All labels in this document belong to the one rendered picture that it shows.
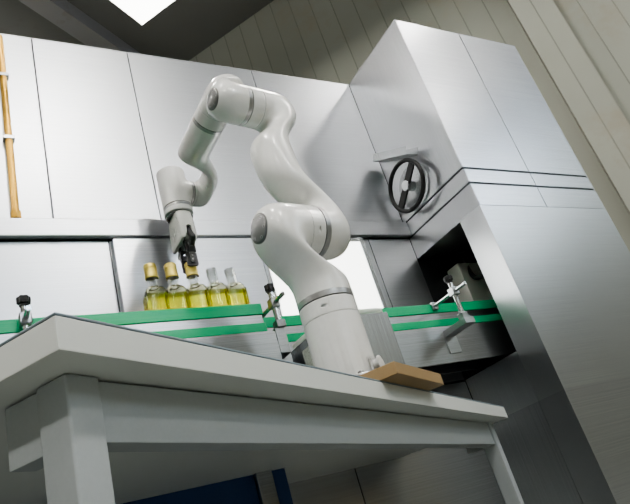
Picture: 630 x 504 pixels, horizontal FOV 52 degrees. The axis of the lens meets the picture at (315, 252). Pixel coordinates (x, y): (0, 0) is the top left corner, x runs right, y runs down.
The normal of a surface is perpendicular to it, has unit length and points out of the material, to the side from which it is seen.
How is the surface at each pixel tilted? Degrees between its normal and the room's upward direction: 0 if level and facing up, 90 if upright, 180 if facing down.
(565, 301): 90
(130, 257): 90
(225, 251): 90
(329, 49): 90
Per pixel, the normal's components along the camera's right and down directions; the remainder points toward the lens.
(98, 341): 0.83, -0.44
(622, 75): -0.49, -0.25
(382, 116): -0.85, 0.02
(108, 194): 0.44, -0.51
